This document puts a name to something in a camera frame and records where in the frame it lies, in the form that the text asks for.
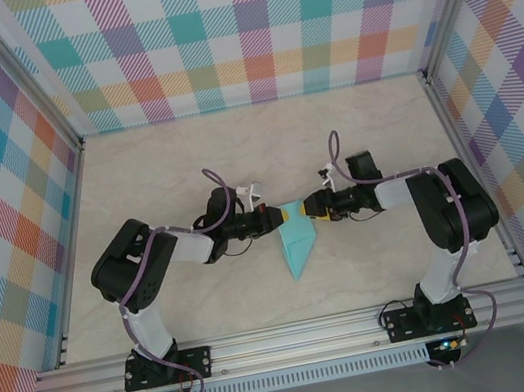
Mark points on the light blue paper sheet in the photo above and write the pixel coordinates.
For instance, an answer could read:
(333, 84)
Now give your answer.
(296, 246)

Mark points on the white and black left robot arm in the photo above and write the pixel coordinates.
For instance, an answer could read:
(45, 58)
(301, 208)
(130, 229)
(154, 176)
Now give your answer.
(146, 333)

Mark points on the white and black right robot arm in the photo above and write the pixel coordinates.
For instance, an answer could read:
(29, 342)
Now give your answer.
(451, 203)

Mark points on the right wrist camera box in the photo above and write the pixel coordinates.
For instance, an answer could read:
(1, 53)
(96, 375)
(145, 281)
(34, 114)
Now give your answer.
(327, 177)

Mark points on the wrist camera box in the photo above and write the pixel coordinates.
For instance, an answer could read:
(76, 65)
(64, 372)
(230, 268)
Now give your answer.
(327, 177)
(250, 192)

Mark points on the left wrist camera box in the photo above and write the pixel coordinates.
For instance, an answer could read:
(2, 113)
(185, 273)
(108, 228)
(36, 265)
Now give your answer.
(250, 192)

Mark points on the aluminium mounting rail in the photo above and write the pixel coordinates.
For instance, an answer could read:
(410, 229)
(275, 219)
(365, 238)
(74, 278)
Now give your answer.
(293, 343)

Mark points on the aluminium side rail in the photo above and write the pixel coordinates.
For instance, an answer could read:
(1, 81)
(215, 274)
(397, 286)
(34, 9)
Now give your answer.
(449, 122)
(73, 249)

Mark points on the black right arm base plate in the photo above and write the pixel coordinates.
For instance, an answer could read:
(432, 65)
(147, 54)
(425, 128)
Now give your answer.
(401, 323)

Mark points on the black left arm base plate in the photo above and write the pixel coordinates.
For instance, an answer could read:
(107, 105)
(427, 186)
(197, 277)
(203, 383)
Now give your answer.
(197, 362)

